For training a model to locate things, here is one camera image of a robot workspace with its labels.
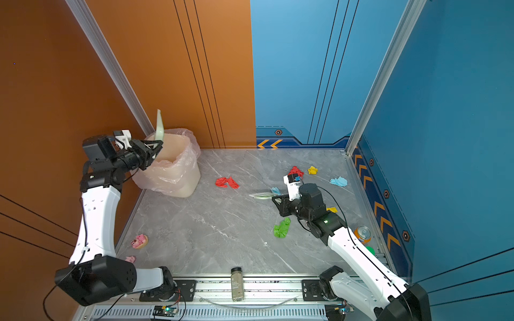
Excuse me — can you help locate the right green circuit board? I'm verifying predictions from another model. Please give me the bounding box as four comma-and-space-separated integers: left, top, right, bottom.
325, 304, 354, 321

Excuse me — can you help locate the white bottle green cap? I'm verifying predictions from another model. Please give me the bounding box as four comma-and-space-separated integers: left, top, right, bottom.
365, 246, 376, 256

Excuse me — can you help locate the red paper scrap strip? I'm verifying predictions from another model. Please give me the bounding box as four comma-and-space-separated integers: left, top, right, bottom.
227, 177, 240, 189

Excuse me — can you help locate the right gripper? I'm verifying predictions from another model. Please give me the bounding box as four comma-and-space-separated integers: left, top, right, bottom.
271, 193, 313, 223

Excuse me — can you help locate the white cable duct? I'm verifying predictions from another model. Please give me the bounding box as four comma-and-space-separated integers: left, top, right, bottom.
84, 304, 328, 320

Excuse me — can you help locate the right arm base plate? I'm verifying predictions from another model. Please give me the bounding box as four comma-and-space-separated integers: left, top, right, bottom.
301, 279, 347, 303

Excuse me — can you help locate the aluminium corner post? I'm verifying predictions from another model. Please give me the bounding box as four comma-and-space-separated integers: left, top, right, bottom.
345, 0, 427, 156
66, 0, 155, 135

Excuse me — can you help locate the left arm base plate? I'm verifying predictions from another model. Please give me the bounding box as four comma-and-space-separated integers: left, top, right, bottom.
139, 279, 197, 302

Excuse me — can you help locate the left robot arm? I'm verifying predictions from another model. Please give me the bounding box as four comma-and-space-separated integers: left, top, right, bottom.
54, 131, 177, 306

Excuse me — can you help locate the trash bin with plastic bag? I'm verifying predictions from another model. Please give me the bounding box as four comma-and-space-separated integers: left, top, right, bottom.
132, 128, 201, 198

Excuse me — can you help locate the large red paper scrap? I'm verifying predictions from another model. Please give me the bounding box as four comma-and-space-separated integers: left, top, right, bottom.
289, 166, 304, 178

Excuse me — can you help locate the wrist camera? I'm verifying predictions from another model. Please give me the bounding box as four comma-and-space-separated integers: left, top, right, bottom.
113, 130, 132, 149
283, 173, 303, 201

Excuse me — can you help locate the pink pig toy on donut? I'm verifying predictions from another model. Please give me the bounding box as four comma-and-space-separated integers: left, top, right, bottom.
131, 234, 149, 250

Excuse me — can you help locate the left green circuit board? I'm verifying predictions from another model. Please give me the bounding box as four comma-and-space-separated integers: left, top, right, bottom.
152, 305, 179, 319

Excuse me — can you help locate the green hand brush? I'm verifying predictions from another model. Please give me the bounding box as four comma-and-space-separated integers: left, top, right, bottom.
249, 192, 281, 200

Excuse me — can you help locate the light blue paper scrap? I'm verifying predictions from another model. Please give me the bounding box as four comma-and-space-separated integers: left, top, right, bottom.
329, 177, 348, 187

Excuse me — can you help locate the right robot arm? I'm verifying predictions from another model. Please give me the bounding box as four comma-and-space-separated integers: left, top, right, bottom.
272, 183, 432, 320

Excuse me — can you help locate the green circuit board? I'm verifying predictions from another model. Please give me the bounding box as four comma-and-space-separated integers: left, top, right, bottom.
152, 305, 179, 319
325, 304, 354, 321

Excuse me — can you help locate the green paper scrap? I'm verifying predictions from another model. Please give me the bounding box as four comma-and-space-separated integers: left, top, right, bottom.
273, 217, 291, 239

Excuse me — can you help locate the glass jar black lid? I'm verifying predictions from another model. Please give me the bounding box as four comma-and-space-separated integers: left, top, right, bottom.
230, 267, 244, 302

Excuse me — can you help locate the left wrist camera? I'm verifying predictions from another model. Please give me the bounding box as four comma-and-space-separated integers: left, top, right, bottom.
113, 130, 132, 149

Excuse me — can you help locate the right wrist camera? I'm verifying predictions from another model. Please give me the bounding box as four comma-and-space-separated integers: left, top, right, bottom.
283, 173, 303, 201

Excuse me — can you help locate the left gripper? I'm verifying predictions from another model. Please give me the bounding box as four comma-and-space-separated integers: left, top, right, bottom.
113, 140, 163, 176

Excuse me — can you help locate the aluminium corner post right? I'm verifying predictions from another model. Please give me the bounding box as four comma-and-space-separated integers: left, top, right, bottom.
345, 0, 427, 156

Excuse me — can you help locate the red paper scrap left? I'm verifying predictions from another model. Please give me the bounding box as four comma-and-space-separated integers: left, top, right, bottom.
215, 177, 230, 188

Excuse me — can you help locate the aluminium corner post left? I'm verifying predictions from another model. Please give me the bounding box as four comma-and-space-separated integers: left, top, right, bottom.
66, 0, 155, 135

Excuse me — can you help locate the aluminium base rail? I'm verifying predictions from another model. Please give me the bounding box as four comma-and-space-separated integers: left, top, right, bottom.
78, 273, 418, 310

